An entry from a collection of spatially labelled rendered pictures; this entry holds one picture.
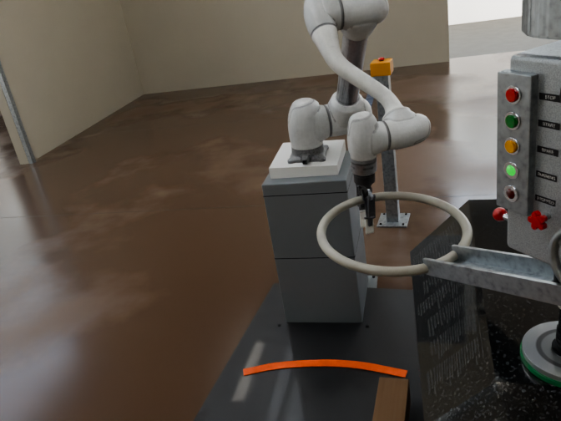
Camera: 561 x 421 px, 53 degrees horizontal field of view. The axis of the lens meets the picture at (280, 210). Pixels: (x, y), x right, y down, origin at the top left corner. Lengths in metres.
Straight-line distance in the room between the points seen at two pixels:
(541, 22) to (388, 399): 1.61
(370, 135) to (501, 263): 0.60
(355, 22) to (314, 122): 0.57
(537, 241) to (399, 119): 0.83
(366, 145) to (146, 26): 7.67
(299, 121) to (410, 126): 0.78
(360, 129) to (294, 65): 6.87
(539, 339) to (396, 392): 0.97
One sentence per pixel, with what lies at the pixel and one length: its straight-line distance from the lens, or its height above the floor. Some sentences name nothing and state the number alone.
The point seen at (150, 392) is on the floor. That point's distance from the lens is 2.83.
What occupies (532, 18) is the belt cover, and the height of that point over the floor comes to 1.59.
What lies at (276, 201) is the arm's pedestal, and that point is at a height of 0.71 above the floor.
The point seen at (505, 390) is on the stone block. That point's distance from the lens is 1.43.
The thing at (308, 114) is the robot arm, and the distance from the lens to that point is 2.59.
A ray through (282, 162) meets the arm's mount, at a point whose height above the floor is 0.86.
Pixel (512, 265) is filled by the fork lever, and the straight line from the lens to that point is 1.58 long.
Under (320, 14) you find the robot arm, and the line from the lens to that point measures 2.18.
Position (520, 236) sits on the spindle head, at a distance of 1.29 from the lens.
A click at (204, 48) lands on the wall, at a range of 9.05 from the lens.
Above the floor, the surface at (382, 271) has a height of 0.89.
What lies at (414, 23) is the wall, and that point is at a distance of 8.45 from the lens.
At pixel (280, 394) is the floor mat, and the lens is 2.59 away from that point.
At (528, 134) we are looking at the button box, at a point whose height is 1.38.
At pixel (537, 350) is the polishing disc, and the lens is 1.48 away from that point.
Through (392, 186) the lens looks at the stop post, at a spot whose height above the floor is 0.27.
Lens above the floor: 1.76
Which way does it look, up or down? 24 degrees down
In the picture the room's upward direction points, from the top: 10 degrees counter-clockwise
